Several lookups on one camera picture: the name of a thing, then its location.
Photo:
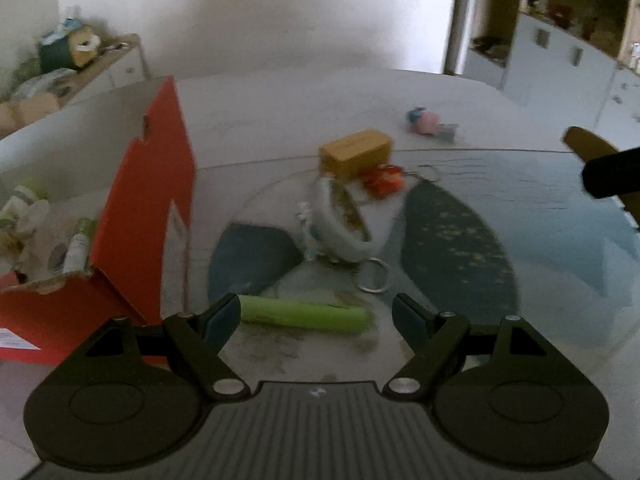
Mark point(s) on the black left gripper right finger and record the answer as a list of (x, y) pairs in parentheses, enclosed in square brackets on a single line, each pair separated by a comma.
[(438, 343)]

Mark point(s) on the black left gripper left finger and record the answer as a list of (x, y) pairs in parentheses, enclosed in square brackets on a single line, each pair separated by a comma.
[(193, 346)]

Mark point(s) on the green cylindrical tube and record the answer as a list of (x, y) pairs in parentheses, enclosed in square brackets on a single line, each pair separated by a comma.
[(304, 315)]

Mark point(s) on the white blue tube keychain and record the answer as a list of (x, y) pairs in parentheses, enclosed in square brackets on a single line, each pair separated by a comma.
[(334, 230)]

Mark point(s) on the pink doll toy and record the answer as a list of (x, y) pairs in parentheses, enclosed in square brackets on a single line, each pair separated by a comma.
[(425, 123)]

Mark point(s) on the yellow rectangular box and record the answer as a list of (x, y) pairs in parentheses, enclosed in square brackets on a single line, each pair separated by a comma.
[(346, 158)]

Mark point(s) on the clear small bottle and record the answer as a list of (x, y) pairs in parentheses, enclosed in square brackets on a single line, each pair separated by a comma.
[(43, 256)]

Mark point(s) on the wooden chair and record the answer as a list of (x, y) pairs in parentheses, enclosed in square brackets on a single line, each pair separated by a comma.
[(588, 146)]

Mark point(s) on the red cardboard shoe box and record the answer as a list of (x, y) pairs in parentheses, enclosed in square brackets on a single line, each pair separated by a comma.
[(124, 159)]

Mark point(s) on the blue patterned table mat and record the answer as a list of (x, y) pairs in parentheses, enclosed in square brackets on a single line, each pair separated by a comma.
[(481, 233)]

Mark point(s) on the white wooden sideboard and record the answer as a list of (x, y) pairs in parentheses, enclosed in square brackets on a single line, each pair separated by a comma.
[(120, 64)]

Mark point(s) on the brown cardboard box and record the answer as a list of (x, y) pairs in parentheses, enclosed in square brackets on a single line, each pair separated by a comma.
[(19, 114)]

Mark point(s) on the green tissue box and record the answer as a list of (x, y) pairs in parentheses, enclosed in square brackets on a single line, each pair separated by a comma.
[(75, 50)]

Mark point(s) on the white blue wall cabinet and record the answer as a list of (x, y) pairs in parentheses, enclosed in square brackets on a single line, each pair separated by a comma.
[(564, 62)]

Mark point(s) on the orange keychain toy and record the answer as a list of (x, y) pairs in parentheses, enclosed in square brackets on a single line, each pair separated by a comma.
[(386, 180)]

